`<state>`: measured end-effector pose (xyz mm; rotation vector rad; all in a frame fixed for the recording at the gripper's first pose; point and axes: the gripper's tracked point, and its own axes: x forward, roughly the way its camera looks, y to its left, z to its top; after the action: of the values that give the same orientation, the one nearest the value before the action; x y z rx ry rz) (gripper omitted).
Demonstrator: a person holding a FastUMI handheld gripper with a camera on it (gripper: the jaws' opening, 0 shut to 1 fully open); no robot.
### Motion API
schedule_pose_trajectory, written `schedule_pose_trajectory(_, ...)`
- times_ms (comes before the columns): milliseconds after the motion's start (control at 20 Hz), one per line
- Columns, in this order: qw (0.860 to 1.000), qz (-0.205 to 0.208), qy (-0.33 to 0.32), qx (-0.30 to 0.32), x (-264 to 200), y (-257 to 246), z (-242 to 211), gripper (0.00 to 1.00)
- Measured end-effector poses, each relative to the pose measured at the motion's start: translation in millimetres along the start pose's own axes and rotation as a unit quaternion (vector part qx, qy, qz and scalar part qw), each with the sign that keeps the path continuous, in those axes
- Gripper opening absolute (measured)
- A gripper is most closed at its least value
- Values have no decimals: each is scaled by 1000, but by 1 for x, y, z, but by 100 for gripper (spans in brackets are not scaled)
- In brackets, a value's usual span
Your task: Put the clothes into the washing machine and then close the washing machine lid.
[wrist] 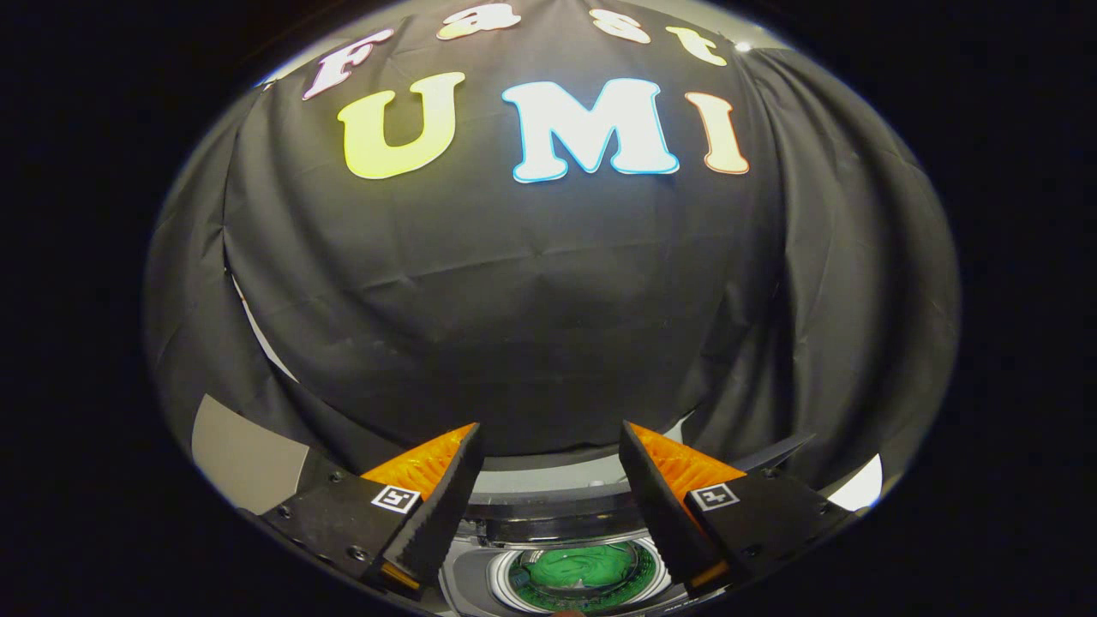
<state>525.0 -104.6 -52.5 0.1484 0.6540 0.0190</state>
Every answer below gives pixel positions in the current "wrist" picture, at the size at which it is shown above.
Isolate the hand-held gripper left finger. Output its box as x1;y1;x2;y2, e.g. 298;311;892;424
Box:
257;423;485;601

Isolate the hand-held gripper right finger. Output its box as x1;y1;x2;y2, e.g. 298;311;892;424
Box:
617;422;858;601

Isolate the grey washing machine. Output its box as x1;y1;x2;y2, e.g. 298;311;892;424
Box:
437;493;695;616

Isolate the green polo shirt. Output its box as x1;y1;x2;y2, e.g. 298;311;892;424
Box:
523;542;639;592

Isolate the grey cabinet with dark top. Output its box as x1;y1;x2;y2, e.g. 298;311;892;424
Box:
190;394;344;515

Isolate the black backdrop cloth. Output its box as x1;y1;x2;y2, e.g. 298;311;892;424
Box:
144;0;961;494

